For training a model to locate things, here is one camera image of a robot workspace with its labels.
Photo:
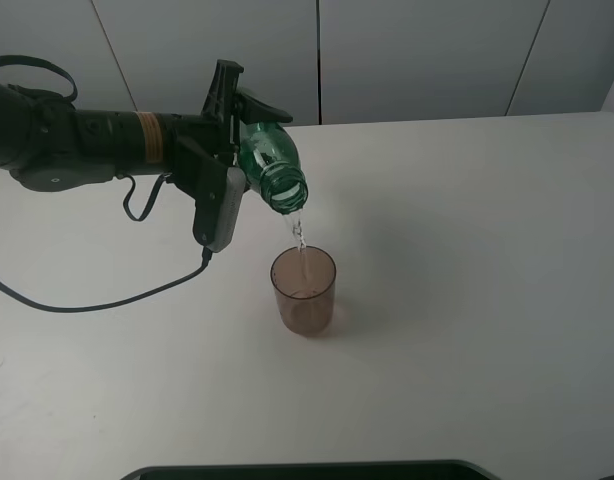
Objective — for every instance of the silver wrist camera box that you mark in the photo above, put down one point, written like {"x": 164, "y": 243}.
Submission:
{"x": 217, "y": 203}

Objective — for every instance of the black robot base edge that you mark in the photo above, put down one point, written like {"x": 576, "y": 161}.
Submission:
{"x": 421, "y": 469}

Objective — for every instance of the green transparent water bottle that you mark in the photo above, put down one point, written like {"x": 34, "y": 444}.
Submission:
{"x": 270, "y": 160}

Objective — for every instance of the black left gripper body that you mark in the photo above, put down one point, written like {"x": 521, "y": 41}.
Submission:
{"x": 200, "y": 148}

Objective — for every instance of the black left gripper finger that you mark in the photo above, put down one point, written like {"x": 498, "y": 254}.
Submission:
{"x": 253, "y": 110}

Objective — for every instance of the pink translucent plastic cup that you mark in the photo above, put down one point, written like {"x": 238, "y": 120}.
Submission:
{"x": 304, "y": 286}

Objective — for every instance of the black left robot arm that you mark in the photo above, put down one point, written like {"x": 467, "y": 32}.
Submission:
{"x": 48, "y": 145}

